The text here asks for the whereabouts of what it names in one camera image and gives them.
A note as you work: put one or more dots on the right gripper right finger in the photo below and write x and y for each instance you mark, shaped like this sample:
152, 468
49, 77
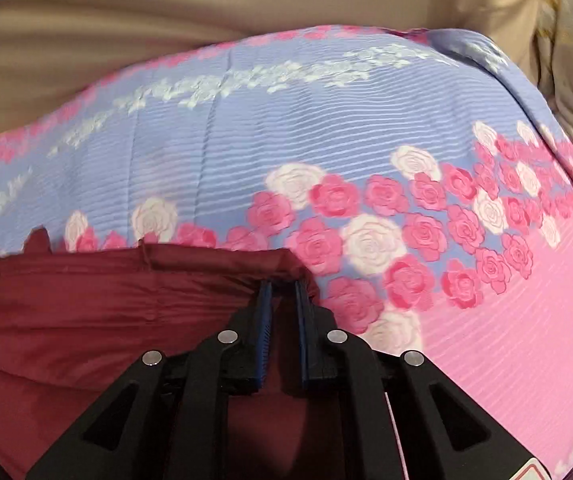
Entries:
401, 417

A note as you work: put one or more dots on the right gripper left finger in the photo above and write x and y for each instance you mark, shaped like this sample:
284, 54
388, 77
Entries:
166, 417

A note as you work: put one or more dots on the maroon puffer jacket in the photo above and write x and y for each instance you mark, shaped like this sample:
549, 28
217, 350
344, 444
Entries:
72, 322

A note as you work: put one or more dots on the pink floral bed sheet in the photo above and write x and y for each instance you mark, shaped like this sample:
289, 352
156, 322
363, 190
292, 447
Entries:
421, 179

